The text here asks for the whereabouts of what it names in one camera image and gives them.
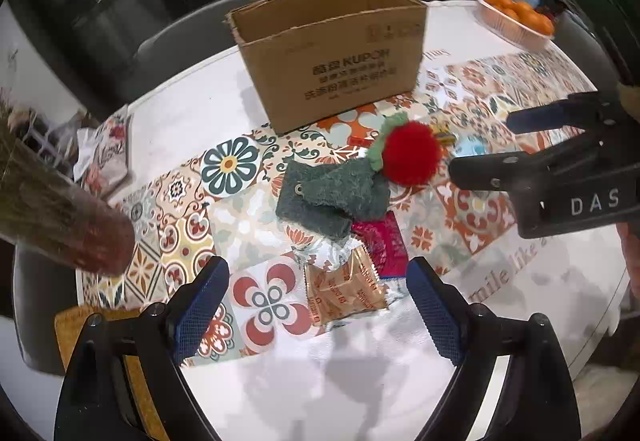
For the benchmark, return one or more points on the brown glass vase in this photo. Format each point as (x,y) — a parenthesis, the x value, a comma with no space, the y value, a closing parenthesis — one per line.
(107,241)

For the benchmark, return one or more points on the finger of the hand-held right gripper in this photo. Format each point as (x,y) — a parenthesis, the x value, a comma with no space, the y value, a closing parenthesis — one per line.
(540,116)
(490,173)

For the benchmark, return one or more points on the person's right hand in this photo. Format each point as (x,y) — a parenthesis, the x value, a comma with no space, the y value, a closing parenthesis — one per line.
(631,261)

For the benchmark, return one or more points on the red snack packet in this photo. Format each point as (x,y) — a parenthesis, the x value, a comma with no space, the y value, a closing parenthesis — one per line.
(385,241)

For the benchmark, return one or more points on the cardboard box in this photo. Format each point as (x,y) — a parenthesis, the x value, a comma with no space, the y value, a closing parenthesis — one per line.
(325,71)

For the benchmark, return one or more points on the brown snack packet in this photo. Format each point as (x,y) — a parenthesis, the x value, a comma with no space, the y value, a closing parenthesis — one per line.
(342,293)

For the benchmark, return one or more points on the small yellow toy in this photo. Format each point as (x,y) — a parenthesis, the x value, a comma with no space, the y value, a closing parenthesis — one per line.
(442,133)

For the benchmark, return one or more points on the red pompom plush with leaf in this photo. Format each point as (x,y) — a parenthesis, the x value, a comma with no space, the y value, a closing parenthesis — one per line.
(412,153)

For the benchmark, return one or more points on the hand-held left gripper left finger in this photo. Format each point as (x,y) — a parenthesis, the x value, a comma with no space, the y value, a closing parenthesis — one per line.
(200,308)

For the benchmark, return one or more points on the silver foil wrapper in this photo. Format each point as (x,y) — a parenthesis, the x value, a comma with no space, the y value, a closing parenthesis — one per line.
(325,253)

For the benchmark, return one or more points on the pile of oranges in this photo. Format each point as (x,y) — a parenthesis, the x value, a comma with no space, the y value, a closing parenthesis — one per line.
(520,13)

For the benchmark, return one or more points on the white shelf rack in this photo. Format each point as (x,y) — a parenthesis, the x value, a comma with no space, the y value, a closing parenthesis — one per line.
(55,136)

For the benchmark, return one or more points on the green knitted cloth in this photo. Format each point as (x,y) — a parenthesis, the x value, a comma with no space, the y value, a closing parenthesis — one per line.
(325,193)

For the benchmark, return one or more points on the white fruit basket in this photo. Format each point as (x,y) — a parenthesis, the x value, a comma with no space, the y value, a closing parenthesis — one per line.
(505,33)

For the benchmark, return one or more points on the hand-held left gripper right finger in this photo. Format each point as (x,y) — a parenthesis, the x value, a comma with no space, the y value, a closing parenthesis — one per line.
(435,316)

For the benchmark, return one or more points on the dried flower bouquet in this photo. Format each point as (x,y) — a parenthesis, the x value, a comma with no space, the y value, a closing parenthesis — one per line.
(25,191)

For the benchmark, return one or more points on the woven straw coaster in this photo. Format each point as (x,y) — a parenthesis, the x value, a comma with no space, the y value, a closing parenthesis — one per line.
(144,396)

